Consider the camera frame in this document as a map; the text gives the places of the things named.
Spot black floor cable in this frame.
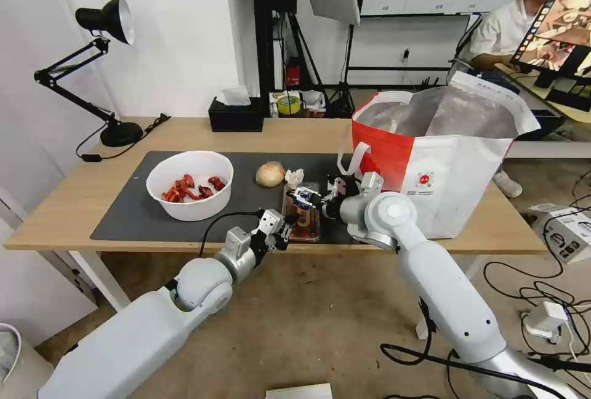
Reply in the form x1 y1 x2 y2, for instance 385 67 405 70
483 172 591 363

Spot printed cardboard box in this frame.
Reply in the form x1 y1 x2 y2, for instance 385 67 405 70
528 202 591 264

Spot black tissue box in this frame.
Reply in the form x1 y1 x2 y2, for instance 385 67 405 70
208 86 265 133

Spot red and white takeout bag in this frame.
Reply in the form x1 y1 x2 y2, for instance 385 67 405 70
336 71 542 239

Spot black metal rack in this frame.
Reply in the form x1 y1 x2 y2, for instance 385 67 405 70
251 0 302 93

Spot clear plastic food tray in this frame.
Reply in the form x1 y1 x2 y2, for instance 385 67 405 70
280 180 323 244

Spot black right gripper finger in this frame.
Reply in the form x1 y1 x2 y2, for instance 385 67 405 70
295 185 325 201
285 191 322 213

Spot white power adapter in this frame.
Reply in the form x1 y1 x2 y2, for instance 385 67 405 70
520 300 571 344

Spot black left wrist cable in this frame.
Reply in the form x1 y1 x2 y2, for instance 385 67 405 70
199 210 265 257

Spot wooden table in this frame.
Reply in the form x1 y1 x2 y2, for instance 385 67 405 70
3 116 548 312

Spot person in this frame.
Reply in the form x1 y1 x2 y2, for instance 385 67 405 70
467 0 582 198

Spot black lamp cable with switch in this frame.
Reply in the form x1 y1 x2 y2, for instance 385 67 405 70
75 112 172 163

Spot white round bowl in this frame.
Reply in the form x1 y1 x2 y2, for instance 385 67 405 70
145 150 235 222

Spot computer monitor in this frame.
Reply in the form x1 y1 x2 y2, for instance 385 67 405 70
509 0 591 87

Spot yellow green tape roll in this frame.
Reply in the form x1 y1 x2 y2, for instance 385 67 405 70
277 94 304 118

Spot black tripod stand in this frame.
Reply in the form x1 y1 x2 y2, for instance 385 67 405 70
276 10 357 119

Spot red food scraps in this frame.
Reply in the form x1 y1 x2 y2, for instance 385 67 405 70
160 174 227 203

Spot dark grey desk mat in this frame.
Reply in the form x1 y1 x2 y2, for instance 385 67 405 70
90 150 370 246

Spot black desk lamp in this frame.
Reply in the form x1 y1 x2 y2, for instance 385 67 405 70
33 0 144 147

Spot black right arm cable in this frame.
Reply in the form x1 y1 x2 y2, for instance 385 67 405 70
379 296 591 395

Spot grey round bin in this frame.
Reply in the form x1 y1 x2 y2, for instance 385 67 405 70
0 322 55 399

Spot wooden desk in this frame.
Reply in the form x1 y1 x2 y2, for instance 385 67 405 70
492 62 591 124

